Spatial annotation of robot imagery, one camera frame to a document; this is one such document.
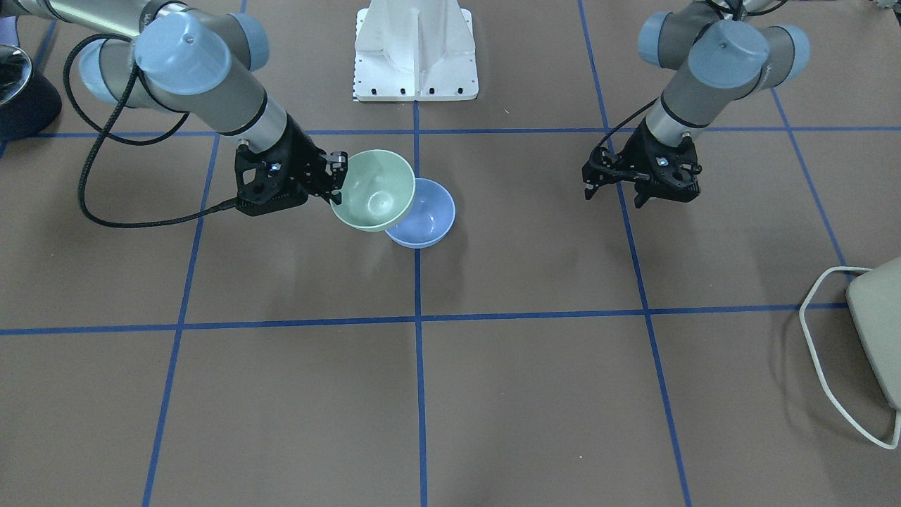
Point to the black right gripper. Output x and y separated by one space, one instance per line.
304 159

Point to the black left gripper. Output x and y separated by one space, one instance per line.
628 154

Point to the green bowl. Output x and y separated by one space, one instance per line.
378 191

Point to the blue bowl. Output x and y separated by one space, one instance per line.
429 219

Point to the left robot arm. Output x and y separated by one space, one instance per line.
717 57

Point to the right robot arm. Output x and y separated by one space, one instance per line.
170 56

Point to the beige appliance box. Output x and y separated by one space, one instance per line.
874 302

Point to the dark blue saucepan with lid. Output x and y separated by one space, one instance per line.
29 101

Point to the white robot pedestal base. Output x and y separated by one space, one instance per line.
415 51

